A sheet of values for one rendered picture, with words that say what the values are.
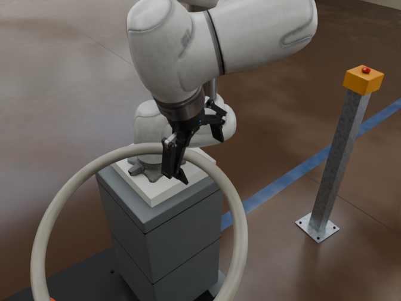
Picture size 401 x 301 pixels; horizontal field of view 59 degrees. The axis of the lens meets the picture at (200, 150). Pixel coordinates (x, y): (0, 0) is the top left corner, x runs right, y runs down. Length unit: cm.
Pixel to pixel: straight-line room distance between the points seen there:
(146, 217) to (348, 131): 109
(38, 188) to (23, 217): 28
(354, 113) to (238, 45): 136
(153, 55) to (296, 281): 182
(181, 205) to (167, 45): 96
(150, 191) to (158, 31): 93
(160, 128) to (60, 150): 193
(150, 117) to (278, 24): 80
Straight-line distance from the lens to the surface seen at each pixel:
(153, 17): 51
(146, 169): 140
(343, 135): 193
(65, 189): 92
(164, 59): 51
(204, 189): 143
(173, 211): 138
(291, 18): 55
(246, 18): 54
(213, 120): 77
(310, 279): 220
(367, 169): 301
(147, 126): 127
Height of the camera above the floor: 179
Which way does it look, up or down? 38 degrees down
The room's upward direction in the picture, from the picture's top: straight up
